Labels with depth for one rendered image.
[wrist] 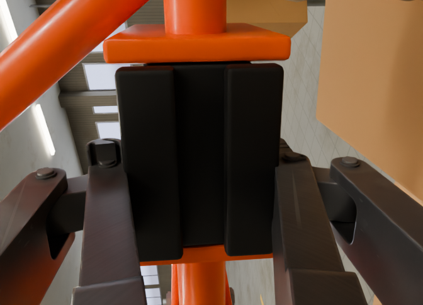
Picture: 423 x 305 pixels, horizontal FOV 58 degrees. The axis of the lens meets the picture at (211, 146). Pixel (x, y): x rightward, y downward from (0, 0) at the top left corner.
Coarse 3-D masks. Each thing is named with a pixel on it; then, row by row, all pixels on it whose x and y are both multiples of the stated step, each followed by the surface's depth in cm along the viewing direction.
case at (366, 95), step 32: (352, 0) 29; (384, 0) 25; (416, 0) 22; (352, 32) 30; (384, 32) 25; (416, 32) 22; (320, 64) 36; (352, 64) 30; (384, 64) 25; (416, 64) 22; (320, 96) 37; (352, 96) 30; (384, 96) 25; (416, 96) 22; (352, 128) 30; (384, 128) 25; (416, 128) 22; (384, 160) 26; (416, 160) 22; (416, 192) 22
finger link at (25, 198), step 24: (48, 168) 12; (24, 192) 11; (48, 192) 11; (0, 216) 10; (24, 216) 10; (0, 240) 9; (24, 240) 9; (48, 240) 12; (72, 240) 13; (0, 264) 8; (24, 264) 9; (48, 264) 11; (0, 288) 8; (24, 288) 9
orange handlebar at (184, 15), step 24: (168, 0) 13; (192, 0) 12; (216, 0) 12; (168, 24) 13; (192, 24) 12; (216, 24) 13; (192, 264) 16; (216, 264) 16; (192, 288) 16; (216, 288) 17
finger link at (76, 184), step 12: (72, 180) 13; (84, 180) 13; (72, 192) 12; (84, 192) 12; (60, 204) 12; (72, 204) 12; (84, 204) 12; (48, 216) 12; (60, 216) 12; (72, 216) 12; (48, 228) 12; (60, 228) 12; (72, 228) 12
